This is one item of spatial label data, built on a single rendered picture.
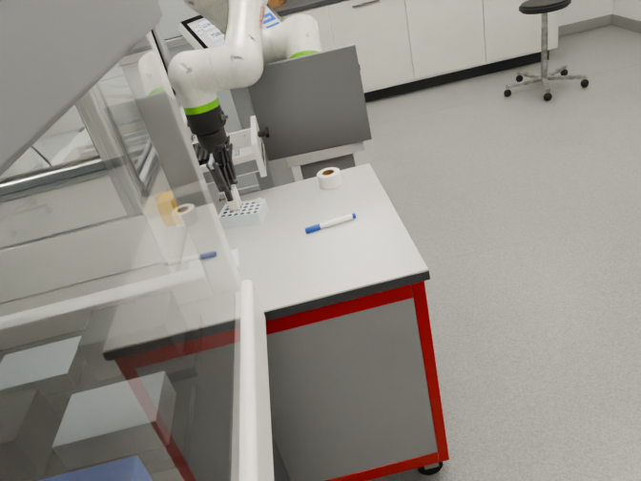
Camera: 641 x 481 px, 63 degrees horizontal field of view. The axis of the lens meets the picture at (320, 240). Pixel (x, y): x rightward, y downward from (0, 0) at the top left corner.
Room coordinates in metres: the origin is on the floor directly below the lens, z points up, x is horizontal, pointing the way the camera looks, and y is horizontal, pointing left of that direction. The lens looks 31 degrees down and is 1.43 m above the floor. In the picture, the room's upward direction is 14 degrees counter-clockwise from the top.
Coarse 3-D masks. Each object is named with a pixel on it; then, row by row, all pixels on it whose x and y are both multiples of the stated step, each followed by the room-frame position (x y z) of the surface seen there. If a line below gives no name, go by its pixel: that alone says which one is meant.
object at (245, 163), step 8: (232, 136) 1.74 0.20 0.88; (240, 136) 1.74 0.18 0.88; (248, 136) 1.74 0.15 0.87; (240, 144) 1.74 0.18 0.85; (248, 144) 1.74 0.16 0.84; (240, 152) 1.70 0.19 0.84; (248, 152) 1.68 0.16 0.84; (240, 160) 1.50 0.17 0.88; (248, 160) 1.50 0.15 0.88; (240, 168) 1.50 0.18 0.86; (248, 168) 1.50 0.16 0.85; (256, 168) 1.50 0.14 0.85; (208, 176) 1.50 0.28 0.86; (240, 176) 1.50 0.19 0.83
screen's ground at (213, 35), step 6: (204, 18) 2.53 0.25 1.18; (192, 24) 2.47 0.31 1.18; (264, 24) 2.67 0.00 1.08; (270, 24) 2.69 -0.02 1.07; (210, 30) 2.49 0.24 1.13; (216, 30) 2.51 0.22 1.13; (198, 36) 2.43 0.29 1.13; (204, 36) 2.44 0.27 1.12; (210, 36) 2.46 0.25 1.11; (216, 36) 2.47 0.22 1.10; (222, 36) 2.49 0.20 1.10; (204, 42) 2.42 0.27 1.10; (210, 42) 2.43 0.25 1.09
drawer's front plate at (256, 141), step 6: (252, 120) 1.71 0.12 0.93; (252, 126) 1.65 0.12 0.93; (252, 132) 1.59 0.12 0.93; (252, 138) 1.53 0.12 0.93; (258, 138) 1.61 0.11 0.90; (252, 144) 1.48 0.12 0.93; (258, 144) 1.54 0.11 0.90; (258, 150) 1.48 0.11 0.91; (258, 156) 1.48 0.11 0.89; (264, 156) 1.64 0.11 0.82; (258, 162) 1.48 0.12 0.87; (264, 162) 1.56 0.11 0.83; (258, 168) 1.48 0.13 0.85; (264, 168) 1.49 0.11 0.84; (264, 174) 1.48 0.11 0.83
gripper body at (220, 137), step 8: (200, 136) 1.32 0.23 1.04; (208, 136) 1.31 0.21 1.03; (216, 136) 1.31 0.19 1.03; (224, 136) 1.33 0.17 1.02; (200, 144) 1.33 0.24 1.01; (208, 144) 1.31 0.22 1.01; (216, 144) 1.31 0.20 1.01; (224, 144) 1.38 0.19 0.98; (208, 152) 1.31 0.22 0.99; (216, 152) 1.32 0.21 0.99; (216, 160) 1.32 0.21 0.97
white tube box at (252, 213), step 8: (248, 200) 1.39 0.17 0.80; (256, 200) 1.38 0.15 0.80; (264, 200) 1.37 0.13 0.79; (224, 208) 1.39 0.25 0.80; (240, 208) 1.36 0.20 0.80; (248, 208) 1.35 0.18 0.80; (256, 208) 1.34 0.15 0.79; (264, 208) 1.35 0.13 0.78; (224, 216) 1.35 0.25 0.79; (232, 216) 1.32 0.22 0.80; (240, 216) 1.31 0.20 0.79; (248, 216) 1.31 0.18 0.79; (256, 216) 1.30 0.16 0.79; (264, 216) 1.33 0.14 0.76; (224, 224) 1.33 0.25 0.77; (232, 224) 1.32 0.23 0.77; (240, 224) 1.31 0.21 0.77; (248, 224) 1.31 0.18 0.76; (256, 224) 1.30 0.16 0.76
